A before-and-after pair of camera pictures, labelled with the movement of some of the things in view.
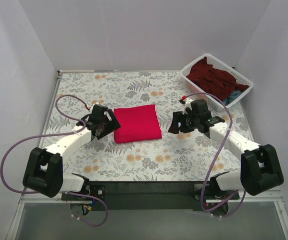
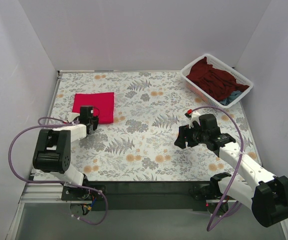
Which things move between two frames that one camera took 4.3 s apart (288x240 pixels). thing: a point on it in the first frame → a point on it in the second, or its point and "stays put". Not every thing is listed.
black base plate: x=147 y=195 stays put
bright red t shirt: x=137 y=123 → x=105 y=102
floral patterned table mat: x=187 y=156 stays put
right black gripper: x=181 y=122 → x=188 y=136
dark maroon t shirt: x=216 y=82 stays put
